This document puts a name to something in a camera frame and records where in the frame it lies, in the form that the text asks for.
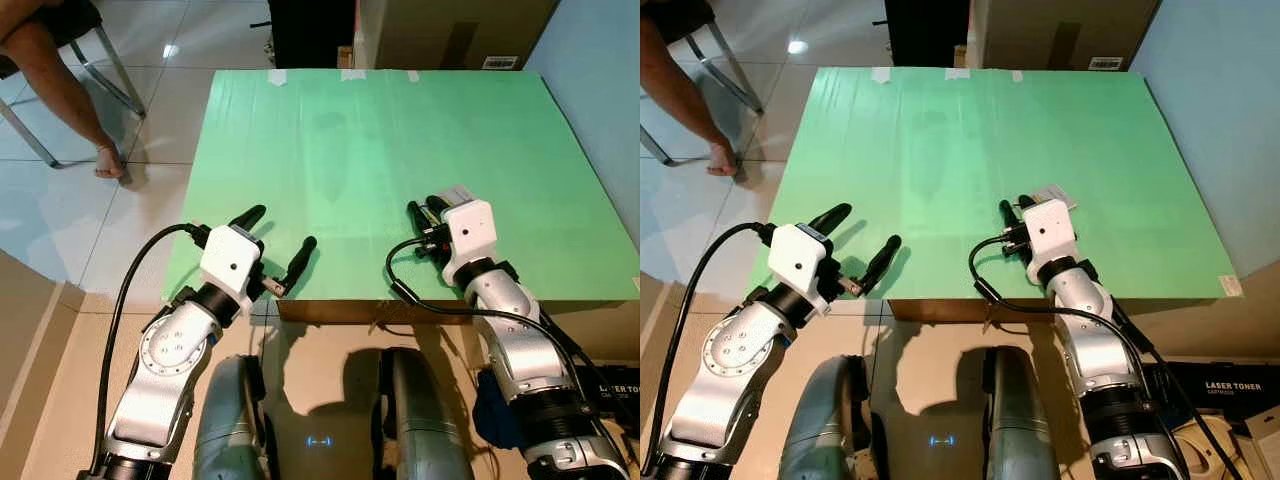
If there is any green table cover sheet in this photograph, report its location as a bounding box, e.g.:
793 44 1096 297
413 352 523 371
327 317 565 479
160 68 641 303
745 66 1244 301

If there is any metal frame chair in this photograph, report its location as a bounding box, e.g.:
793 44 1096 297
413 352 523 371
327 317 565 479
0 0 148 169
640 0 766 166

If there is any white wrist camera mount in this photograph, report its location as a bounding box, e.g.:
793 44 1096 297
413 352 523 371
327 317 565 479
768 224 831 306
200 226 263 301
440 199 498 281
1020 198 1079 273

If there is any blue cloth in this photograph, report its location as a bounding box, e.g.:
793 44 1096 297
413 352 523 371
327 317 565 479
473 368 521 449

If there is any black cabinet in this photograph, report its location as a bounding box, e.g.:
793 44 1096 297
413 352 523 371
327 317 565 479
885 0 969 69

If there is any person bare leg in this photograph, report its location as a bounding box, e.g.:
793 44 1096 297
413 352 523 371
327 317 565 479
640 10 739 178
0 20 129 181

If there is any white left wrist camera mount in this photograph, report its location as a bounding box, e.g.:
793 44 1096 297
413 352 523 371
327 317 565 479
768 224 831 306
200 226 263 301

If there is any black laser toner box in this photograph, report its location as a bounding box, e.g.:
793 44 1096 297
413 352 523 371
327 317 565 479
1145 360 1280 421
575 365 641 421

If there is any grey robot right leg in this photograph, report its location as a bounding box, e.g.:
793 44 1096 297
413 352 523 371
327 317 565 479
375 348 476 480
985 345 1061 480

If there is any grey robot left leg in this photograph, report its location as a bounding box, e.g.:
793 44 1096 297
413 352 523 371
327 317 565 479
192 355 276 480
778 355 866 480

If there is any brown table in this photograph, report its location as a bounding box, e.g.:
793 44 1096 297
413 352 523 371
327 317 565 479
888 297 1280 361
275 298 641 361

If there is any grey robot leg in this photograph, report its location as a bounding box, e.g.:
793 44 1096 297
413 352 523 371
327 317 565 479
985 345 1061 480
192 355 276 480
375 348 476 480
778 355 866 480

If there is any large cardboard box with label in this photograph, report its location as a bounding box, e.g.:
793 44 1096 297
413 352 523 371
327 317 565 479
355 0 561 71
975 0 1161 71

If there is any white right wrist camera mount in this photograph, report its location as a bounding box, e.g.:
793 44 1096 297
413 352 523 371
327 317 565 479
1020 198 1079 273
440 199 498 281

